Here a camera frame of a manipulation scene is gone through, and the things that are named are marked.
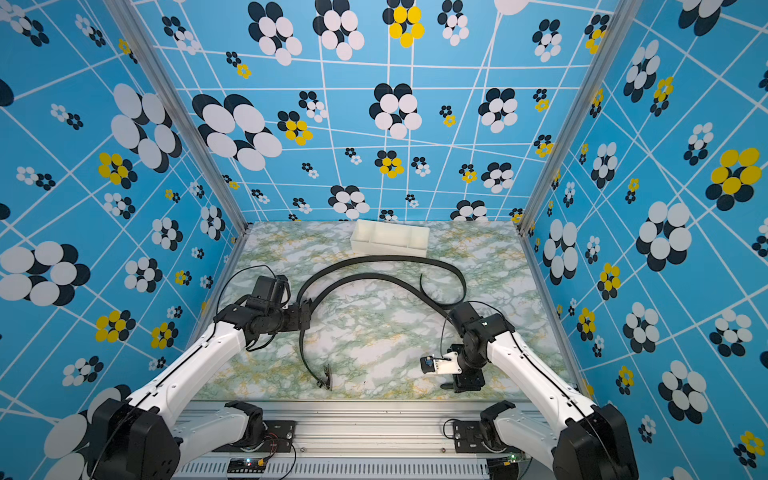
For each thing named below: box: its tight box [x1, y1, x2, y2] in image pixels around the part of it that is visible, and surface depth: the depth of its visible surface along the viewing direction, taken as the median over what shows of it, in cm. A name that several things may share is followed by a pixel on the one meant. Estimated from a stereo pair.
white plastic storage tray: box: [350, 219, 430, 257], surface depth 118 cm
